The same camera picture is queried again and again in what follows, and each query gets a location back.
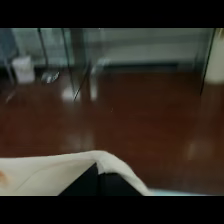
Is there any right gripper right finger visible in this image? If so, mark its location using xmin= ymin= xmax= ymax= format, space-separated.
xmin=98 ymin=171 xmax=142 ymax=197

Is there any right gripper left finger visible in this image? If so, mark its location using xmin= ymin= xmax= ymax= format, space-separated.
xmin=59 ymin=162 xmax=100 ymax=197

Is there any cream white shirt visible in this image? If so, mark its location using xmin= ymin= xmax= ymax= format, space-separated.
xmin=0 ymin=150 xmax=154 ymax=197

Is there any white waste bin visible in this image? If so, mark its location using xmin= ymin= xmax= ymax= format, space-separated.
xmin=11 ymin=55 xmax=36 ymax=84

